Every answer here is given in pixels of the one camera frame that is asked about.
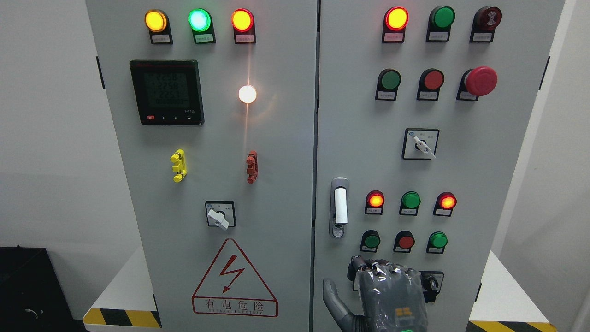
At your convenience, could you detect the left door white selector switch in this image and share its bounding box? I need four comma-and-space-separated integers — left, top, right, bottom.
205, 201, 236, 230

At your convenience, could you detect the lit red lamp lower left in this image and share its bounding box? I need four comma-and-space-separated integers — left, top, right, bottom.
365, 190, 385, 215

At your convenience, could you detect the red emergency stop button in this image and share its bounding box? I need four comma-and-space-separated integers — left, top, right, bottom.
456, 66, 498, 101

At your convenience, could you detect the red electric hazard warning sticker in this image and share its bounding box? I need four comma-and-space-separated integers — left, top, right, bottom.
192, 238, 278, 317

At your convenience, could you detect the left grey cabinet door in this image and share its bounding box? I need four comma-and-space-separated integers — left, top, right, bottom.
86, 0, 318, 332

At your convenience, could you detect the silver cabinet door handle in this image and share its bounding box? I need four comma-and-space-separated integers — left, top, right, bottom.
329, 177, 349, 239

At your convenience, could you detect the lower green lamp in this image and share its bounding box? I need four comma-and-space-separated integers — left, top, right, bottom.
400, 191, 421, 216

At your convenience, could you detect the upper green push button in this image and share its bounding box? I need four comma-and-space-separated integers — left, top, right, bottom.
375, 69, 401, 101

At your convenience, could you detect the lit red lamp lower right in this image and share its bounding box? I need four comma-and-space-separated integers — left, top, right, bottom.
433, 192, 457, 217

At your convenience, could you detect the orange lit indicator lamp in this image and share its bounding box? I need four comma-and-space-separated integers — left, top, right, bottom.
230, 8, 256, 44

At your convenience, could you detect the black digital power meter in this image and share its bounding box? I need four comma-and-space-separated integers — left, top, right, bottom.
129, 59, 204, 126

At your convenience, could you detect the white platform with hazard stripes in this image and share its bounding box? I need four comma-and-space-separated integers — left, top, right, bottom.
83, 246, 163, 332

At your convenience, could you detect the grey cabinet door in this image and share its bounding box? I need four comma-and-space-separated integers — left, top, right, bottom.
313, 0, 564, 332
86, 0, 318, 332

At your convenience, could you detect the red push button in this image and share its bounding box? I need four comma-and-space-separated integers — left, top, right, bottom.
416, 69, 445, 101
393, 231, 415, 254

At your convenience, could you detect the lower red push button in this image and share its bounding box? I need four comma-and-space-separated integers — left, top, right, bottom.
393, 231, 415, 254

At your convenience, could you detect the upper right white selector switch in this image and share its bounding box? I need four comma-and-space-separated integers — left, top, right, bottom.
401, 128, 440, 160

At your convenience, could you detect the lower right green push button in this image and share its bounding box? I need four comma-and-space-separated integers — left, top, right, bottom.
426, 231, 448, 254

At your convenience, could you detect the white lit indicator lamp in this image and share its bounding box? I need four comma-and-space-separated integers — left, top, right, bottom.
238, 85, 257, 104

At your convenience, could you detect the black rotary selector switch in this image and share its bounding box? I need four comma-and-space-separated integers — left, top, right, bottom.
419, 271, 444, 303

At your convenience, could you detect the right grey cabinet door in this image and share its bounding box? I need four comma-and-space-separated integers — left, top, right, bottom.
313, 0, 564, 332

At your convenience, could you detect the black box at left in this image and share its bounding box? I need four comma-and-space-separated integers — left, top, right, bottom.
0, 246, 77, 332

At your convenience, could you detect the yellow lit indicator lamp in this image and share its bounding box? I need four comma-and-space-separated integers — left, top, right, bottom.
145, 9, 173, 45

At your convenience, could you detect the lit red lamp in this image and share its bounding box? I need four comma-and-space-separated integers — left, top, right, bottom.
433, 192, 457, 217
365, 190, 385, 215
382, 6, 409, 43

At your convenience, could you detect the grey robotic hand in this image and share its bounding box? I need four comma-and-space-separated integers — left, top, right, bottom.
323, 255, 428, 332

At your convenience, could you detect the upper red push button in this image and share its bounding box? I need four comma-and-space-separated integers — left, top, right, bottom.
416, 69, 445, 101

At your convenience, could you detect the top right green lamp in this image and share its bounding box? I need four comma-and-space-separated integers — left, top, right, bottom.
426, 6, 455, 42

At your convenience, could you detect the dark red buzzer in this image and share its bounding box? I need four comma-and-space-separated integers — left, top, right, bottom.
469, 6, 503, 43

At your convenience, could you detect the top right lit red lamp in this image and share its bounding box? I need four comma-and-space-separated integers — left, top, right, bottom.
382, 6, 409, 43

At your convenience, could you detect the green lit indicator lamp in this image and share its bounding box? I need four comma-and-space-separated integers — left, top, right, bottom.
188, 8, 216, 44

